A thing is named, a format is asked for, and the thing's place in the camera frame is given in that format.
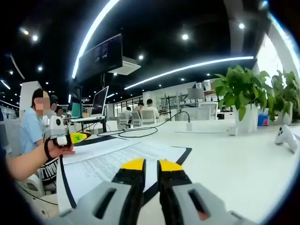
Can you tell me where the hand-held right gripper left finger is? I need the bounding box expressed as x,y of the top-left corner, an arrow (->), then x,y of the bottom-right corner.
46,157 -> 147,225

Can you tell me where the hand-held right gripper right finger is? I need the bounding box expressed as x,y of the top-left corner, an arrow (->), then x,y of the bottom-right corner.
156,158 -> 257,225

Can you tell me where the person's left hand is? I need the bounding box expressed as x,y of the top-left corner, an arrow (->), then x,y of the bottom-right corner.
45,138 -> 76,159

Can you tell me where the teal panel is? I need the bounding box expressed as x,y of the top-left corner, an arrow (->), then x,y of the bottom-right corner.
71,102 -> 83,118

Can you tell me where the black laptop stand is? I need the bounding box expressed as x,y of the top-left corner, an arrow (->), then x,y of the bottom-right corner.
70,117 -> 108,135

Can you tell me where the silver laptop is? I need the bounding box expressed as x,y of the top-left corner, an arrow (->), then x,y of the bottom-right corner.
70,85 -> 110,122

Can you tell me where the white mesh office chair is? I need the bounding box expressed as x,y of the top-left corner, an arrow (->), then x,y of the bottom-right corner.
118,112 -> 130,129
141,110 -> 158,126
130,111 -> 142,127

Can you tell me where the white plastic chair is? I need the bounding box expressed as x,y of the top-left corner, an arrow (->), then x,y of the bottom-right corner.
13,173 -> 57,199

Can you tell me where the black hanging monitor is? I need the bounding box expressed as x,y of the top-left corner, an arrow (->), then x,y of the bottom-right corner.
77,33 -> 124,83

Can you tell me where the white ceiling air conditioner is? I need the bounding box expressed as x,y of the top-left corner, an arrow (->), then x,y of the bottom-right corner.
108,56 -> 142,76

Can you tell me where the blue box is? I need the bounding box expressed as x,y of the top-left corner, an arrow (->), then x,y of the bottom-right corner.
257,113 -> 270,127

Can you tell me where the curved ceiling light strip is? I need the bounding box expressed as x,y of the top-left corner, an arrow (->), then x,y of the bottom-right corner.
71,0 -> 120,79

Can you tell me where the white handheld controller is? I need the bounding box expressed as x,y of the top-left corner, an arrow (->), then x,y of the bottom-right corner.
274,124 -> 299,154

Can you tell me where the white shelving unit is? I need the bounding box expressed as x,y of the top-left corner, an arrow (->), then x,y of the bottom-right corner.
142,80 -> 220,120

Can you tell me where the grey monitor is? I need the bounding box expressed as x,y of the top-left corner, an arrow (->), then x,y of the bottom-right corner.
187,88 -> 206,100

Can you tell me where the large potted green plant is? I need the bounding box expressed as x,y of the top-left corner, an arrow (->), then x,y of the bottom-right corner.
212,65 -> 275,135

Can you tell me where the straight ceiling light strip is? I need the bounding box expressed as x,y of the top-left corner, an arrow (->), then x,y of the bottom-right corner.
124,56 -> 255,90

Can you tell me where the black wrist strap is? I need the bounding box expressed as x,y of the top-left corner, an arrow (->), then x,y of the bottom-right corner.
44,138 -> 54,160

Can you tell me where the thin black cable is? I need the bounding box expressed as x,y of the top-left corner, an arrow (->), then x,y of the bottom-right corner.
16,184 -> 59,206

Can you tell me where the thick black cable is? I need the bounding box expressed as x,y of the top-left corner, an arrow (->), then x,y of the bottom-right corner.
97,111 -> 191,138

